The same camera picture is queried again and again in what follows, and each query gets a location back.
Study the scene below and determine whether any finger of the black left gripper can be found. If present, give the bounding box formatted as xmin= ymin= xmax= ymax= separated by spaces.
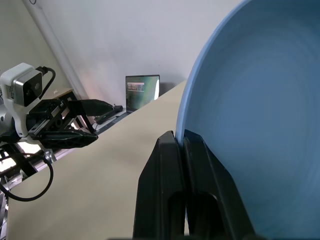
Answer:
xmin=37 ymin=129 xmax=99 ymax=149
xmin=68 ymin=98 xmax=116 ymax=117

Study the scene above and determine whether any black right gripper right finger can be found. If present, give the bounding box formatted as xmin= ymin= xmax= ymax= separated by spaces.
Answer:
xmin=183 ymin=129 xmax=258 ymax=240

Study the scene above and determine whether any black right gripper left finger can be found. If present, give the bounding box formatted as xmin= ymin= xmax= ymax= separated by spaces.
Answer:
xmin=132 ymin=130 xmax=187 ymax=240

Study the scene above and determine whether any blue round plate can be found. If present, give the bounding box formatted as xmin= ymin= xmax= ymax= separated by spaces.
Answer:
xmin=174 ymin=0 xmax=320 ymax=240

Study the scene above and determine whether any black elongated device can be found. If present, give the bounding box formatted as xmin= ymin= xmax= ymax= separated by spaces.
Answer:
xmin=96 ymin=104 xmax=124 ymax=125

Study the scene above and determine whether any small wooden stand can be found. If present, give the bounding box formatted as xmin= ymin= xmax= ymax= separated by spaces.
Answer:
xmin=53 ymin=88 xmax=76 ymax=101

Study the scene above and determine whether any silver aluminium frame rail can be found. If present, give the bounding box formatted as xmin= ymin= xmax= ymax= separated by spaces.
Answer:
xmin=43 ymin=147 xmax=86 ymax=164

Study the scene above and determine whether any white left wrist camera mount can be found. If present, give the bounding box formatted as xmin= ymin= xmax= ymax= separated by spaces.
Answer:
xmin=0 ymin=62 xmax=43 ymax=138

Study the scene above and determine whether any white wall conduit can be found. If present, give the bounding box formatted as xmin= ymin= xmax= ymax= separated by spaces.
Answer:
xmin=22 ymin=0 xmax=91 ymax=101

